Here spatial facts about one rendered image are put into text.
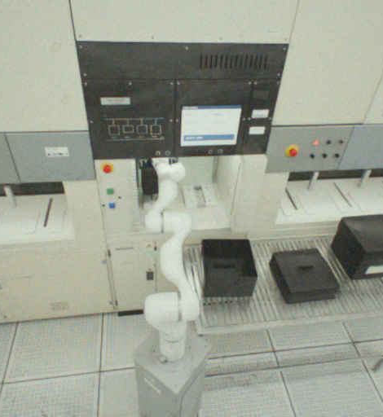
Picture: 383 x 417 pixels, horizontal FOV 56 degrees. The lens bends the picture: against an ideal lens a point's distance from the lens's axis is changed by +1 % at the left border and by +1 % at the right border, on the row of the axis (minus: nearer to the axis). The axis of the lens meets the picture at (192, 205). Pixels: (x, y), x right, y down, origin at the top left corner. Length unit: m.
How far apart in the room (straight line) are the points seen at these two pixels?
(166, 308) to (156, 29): 1.10
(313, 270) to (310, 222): 0.40
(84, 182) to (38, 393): 1.41
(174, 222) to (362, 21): 1.17
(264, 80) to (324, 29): 0.31
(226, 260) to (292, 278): 0.39
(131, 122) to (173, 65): 0.32
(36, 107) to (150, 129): 0.50
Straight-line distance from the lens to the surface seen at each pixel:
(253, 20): 1.64
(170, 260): 1.54
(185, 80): 1.65
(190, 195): 2.38
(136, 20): 1.57
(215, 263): 2.15
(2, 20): 1.64
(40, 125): 1.78
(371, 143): 2.18
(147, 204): 2.31
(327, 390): 2.79
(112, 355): 2.71
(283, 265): 2.11
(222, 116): 1.75
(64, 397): 2.66
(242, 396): 2.62
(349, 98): 1.98
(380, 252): 2.20
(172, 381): 1.79
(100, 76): 1.64
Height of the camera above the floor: 2.41
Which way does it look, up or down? 41 degrees down
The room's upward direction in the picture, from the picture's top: 4 degrees clockwise
